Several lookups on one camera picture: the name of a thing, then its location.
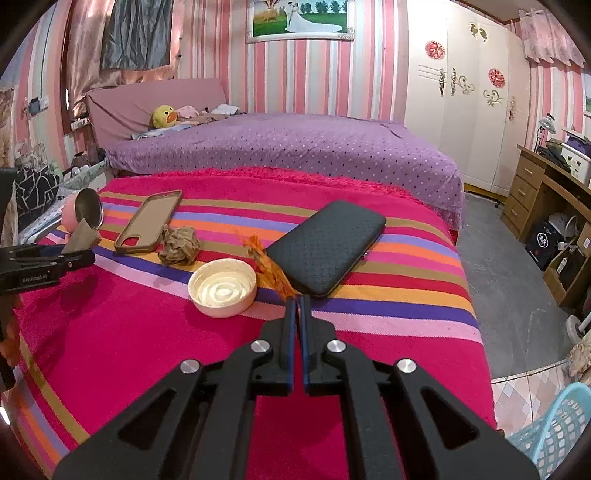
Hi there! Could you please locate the brown paper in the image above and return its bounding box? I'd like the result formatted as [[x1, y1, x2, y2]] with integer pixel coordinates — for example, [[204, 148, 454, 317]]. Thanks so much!
[[158, 226, 200, 266]]

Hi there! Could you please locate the orange snack wrapper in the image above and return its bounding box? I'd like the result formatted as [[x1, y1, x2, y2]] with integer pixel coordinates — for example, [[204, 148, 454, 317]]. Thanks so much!
[[242, 235, 297, 302]]

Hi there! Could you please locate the light blue trash basket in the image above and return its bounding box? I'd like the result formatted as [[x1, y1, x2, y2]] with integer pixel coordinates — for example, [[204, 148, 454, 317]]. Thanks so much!
[[507, 382, 590, 479]]

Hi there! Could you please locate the folded brown card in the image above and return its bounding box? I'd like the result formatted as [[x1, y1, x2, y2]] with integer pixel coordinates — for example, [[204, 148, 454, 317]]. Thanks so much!
[[62, 219, 102, 255]]

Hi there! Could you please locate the pink metal mug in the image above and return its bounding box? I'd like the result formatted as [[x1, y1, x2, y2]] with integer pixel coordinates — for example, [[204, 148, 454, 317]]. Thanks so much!
[[61, 188, 103, 233]]

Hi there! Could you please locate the brown phone case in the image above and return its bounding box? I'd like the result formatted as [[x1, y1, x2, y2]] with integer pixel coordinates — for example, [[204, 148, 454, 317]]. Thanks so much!
[[114, 190, 182, 254]]

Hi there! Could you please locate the striped pink blanket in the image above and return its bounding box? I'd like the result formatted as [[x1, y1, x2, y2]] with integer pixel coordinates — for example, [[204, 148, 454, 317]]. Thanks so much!
[[2, 167, 495, 475]]

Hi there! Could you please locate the pink headboard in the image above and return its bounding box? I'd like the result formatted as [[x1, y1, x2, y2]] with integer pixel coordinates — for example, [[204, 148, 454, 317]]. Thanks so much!
[[85, 79, 228, 149]]

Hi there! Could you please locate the yellow duck plush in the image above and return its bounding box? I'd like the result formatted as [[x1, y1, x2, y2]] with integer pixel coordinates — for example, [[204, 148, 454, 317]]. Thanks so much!
[[151, 105, 178, 129]]

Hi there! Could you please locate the black box under desk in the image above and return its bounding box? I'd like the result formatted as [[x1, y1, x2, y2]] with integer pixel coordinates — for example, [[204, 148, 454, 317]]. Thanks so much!
[[525, 220, 564, 271]]

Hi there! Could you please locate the dark grey window curtain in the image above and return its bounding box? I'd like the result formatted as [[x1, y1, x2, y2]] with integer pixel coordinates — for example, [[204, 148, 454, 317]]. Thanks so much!
[[100, 0, 174, 71]]

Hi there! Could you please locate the wooden desk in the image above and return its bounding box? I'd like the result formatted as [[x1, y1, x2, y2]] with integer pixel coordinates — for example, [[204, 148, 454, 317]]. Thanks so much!
[[501, 146, 590, 312]]

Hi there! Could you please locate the purple bedspread bed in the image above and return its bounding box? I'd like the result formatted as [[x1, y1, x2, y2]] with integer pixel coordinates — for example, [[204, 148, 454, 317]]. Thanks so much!
[[105, 114, 464, 231]]

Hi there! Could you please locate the white storage box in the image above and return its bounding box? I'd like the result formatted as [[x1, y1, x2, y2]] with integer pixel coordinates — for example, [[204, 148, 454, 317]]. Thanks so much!
[[561, 142, 590, 186]]

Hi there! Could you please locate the framed wedding photo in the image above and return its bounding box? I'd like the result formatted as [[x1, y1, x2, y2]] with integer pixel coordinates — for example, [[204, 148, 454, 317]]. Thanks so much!
[[246, 1, 356, 43]]

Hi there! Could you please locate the white wardrobe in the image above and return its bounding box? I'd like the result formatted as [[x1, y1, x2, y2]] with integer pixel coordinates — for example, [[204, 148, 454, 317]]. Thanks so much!
[[405, 1, 530, 196]]

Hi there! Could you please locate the pink window valance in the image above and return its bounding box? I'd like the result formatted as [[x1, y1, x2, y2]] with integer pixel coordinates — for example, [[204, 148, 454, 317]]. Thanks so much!
[[519, 8, 586, 69]]

